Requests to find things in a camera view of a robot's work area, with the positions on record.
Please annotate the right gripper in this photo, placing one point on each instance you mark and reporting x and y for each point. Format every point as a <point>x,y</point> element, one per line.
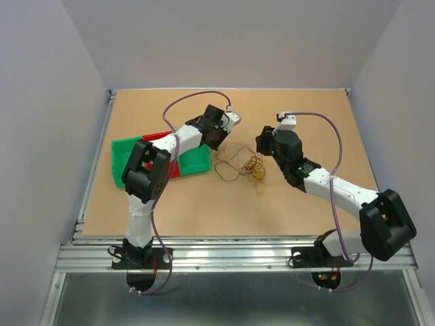
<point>264,139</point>

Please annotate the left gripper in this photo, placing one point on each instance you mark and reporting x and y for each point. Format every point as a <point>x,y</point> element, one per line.
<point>215,145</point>

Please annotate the green bin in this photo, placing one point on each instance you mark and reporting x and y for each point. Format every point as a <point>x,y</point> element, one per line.
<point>120,153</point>
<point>194,161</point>

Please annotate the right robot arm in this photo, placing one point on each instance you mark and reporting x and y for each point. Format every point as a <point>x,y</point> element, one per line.
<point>385,224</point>

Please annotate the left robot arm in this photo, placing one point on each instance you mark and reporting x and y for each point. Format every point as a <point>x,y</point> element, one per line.
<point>147,173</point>

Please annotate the red bin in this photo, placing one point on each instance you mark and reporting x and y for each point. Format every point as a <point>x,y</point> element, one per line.
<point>165,140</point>

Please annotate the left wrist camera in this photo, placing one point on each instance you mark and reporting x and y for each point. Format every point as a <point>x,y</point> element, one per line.
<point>230,120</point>

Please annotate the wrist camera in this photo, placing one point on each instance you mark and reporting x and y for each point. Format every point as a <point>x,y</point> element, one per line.
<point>286,121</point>
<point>230,120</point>

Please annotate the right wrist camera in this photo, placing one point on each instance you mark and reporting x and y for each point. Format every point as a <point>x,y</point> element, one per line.
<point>286,121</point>

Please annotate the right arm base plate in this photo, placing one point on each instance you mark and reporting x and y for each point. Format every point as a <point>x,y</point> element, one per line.
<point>315,257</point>

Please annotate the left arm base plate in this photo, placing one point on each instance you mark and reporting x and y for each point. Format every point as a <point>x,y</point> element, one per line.
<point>148,258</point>

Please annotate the aluminium rail frame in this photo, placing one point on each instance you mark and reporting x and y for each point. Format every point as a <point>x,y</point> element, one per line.
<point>214,221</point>

